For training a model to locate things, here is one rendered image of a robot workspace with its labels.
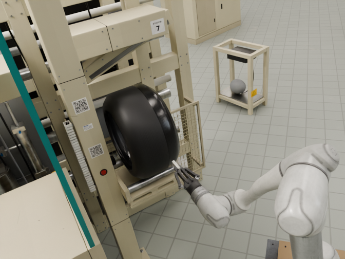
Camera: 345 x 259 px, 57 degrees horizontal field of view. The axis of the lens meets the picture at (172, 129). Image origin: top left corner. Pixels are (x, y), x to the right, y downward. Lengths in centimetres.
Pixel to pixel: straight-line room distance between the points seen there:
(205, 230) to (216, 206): 137
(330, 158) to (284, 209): 24
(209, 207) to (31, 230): 76
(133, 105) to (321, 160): 102
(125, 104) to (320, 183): 109
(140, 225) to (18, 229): 164
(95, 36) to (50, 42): 39
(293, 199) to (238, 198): 61
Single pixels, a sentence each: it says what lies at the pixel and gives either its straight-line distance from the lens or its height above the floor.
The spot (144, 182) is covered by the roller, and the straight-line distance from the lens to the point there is 199.
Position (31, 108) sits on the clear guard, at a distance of 92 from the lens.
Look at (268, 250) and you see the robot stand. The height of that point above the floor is 65.
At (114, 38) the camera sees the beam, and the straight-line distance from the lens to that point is 191.
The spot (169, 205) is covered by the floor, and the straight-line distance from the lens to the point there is 307.
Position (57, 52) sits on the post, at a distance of 157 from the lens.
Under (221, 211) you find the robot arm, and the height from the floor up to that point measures 113.
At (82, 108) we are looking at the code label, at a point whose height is 149.
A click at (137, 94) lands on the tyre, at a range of 179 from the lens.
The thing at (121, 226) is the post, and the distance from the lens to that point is 225.
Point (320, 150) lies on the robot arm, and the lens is 110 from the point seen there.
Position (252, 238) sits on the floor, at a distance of 280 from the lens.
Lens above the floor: 224
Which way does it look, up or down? 34 degrees down
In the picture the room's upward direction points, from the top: 9 degrees counter-clockwise
